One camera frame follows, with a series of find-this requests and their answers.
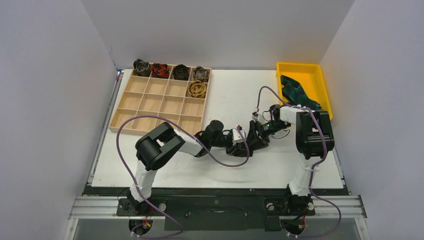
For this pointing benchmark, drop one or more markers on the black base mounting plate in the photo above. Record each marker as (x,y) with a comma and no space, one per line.
(279,193)

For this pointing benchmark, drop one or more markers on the wooden compartment tray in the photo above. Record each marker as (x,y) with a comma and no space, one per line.
(143,102)

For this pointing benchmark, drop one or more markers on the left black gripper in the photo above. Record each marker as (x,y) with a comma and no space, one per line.
(230,149)

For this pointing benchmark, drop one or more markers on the green striped tie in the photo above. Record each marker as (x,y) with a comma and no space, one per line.
(293,91)

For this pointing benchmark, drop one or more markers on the grey brown rolled tie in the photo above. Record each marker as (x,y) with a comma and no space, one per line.
(201,74)

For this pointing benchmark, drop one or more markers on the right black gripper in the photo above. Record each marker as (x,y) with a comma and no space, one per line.
(259,129)

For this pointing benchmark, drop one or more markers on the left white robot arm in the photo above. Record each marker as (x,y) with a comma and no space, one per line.
(156,148)

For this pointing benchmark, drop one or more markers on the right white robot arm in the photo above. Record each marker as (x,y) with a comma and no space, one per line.
(314,138)

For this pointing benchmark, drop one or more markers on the black gold rolled tie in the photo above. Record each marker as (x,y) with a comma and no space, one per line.
(181,72)

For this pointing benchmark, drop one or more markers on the dark grey rolled tie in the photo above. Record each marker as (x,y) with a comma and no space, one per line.
(141,68)

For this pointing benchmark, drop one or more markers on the red black rolled tie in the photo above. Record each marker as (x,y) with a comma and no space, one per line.
(160,70)

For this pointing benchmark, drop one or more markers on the aluminium frame rail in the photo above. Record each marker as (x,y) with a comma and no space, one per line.
(225,213)

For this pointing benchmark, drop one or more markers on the dark orange paisley tie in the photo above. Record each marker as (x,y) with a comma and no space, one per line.
(252,144)

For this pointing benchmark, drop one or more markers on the yellow plastic bin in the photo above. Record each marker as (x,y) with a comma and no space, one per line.
(303,84)

